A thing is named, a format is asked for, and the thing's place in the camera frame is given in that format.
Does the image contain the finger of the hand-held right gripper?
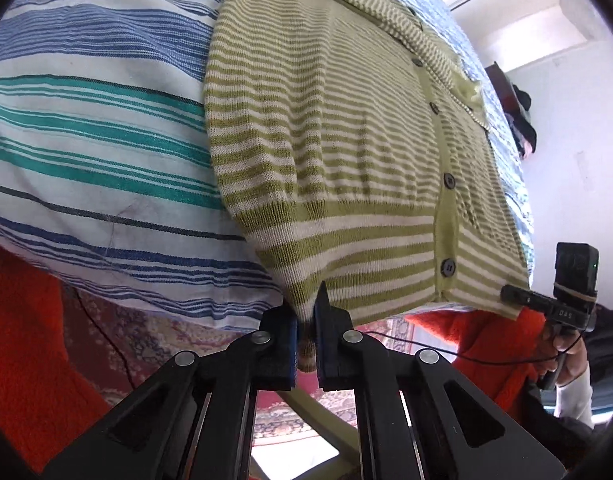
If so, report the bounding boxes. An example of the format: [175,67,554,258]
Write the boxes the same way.
[501,284,551,312]

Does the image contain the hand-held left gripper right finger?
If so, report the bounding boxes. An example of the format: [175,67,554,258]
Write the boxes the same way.
[313,281,569,480]

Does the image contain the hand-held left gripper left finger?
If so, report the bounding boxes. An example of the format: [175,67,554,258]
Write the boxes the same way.
[44,302,300,480]

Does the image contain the green striped cardigan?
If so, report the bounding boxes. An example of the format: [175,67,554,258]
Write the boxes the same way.
[202,0,532,372]

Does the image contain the person's right forearm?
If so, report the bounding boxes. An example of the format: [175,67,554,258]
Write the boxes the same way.
[555,374,595,429]

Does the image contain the dark hanging clothes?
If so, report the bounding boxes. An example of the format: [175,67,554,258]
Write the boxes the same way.
[485,61,538,162]

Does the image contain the person's right hand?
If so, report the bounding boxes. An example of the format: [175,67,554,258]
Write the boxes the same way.
[535,327,591,388]

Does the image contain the patterned rug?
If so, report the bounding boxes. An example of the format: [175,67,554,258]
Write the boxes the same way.
[61,282,462,438]

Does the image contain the blue green striped bed blanket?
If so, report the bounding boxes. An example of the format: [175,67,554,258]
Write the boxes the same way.
[0,0,535,323]

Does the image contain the black cable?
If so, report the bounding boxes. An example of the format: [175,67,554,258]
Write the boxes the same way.
[355,331,584,367]
[74,287,134,388]

